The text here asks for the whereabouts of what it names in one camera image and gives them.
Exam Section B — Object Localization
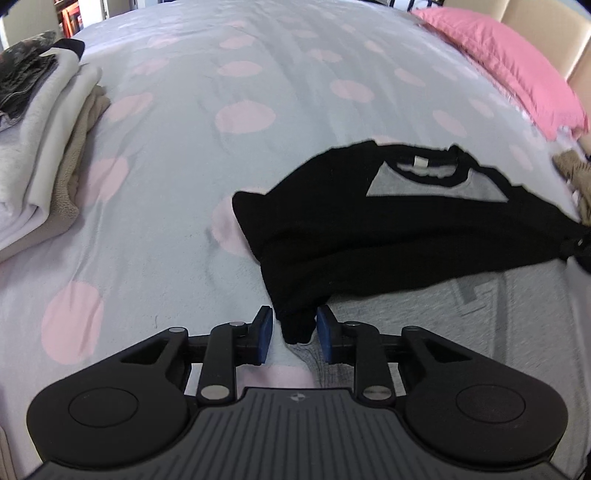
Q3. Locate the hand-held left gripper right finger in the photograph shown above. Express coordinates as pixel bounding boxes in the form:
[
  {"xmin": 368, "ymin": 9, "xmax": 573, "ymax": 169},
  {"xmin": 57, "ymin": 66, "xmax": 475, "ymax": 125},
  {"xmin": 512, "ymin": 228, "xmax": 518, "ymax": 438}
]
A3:
[{"xmin": 316, "ymin": 305, "xmax": 481, "ymax": 407}]

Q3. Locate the white fleece folded garment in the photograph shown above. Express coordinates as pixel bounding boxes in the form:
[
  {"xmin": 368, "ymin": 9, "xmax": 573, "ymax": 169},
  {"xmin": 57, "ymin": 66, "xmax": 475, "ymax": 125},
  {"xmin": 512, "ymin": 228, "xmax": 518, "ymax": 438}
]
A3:
[{"xmin": 0, "ymin": 106, "xmax": 51, "ymax": 217}]

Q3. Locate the pink pillow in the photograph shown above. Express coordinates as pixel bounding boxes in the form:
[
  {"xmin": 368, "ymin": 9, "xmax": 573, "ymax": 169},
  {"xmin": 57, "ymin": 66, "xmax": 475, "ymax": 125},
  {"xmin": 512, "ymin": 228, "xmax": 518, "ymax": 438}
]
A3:
[{"xmin": 411, "ymin": 7, "xmax": 589, "ymax": 139}]

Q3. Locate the beige folded garment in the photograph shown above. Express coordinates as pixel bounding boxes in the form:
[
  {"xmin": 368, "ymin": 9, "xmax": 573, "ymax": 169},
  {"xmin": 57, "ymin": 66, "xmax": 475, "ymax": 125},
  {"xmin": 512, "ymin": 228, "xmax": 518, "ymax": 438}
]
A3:
[{"xmin": 0, "ymin": 85, "xmax": 112, "ymax": 264}]

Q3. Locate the shelf with items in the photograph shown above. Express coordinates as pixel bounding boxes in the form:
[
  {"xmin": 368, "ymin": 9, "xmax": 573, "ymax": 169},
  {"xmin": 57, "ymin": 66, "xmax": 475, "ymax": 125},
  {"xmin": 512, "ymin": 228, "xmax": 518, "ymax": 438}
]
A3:
[{"xmin": 51, "ymin": 0, "xmax": 81, "ymax": 38}]

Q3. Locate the brown striped garment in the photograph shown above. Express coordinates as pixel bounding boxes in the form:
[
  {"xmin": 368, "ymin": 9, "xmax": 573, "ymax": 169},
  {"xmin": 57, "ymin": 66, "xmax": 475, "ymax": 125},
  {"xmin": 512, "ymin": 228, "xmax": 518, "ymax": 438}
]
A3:
[{"xmin": 551, "ymin": 148, "xmax": 591, "ymax": 227}]

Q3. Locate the dark cabinet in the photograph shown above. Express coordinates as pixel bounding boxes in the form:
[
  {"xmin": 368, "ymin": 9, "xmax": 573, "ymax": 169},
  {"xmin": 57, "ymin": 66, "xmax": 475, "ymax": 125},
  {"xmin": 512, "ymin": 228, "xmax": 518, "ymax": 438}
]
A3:
[{"xmin": 374, "ymin": 0, "xmax": 444, "ymax": 10}]

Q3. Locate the stack of folded clothes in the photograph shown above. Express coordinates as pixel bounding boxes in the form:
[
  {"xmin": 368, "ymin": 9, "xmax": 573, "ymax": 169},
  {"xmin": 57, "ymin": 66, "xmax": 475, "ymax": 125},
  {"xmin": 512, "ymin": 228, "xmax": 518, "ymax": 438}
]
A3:
[{"xmin": 0, "ymin": 38, "xmax": 105, "ymax": 250}]

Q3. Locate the pink dotted grey bedsheet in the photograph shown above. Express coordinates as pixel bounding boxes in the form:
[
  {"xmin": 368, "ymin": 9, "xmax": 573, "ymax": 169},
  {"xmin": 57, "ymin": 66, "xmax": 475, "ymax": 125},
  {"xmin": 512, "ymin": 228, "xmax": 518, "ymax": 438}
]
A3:
[{"xmin": 0, "ymin": 0, "xmax": 591, "ymax": 480}]

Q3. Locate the grey and black shirt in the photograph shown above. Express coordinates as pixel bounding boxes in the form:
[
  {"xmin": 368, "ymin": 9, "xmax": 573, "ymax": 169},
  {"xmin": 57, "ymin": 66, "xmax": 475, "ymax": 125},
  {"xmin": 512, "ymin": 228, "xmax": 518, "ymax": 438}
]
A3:
[{"xmin": 231, "ymin": 141, "xmax": 591, "ymax": 398}]

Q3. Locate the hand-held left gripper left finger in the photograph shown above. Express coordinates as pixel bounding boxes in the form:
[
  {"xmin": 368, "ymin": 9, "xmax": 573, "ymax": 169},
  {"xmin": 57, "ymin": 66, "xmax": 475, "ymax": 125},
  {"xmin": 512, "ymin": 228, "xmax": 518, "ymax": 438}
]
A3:
[{"xmin": 111, "ymin": 305, "xmax": 274, "ymax": 407}]

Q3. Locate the dark floral folded garment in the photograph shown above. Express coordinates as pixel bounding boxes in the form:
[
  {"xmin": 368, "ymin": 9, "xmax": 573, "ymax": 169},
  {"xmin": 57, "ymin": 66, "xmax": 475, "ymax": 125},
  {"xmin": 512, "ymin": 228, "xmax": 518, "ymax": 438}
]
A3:
[{"xmin": 0, "ymin": 30, "xmax": 58, "ymax": 132}]

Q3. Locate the beige padded headboard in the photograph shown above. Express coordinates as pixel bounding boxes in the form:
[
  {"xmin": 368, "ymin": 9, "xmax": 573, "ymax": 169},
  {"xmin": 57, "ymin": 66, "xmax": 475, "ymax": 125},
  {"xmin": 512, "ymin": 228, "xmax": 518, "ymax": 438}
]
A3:
[{"xmin": 443, "ymin": 0, "xmax": 591, "ymax": 162}]

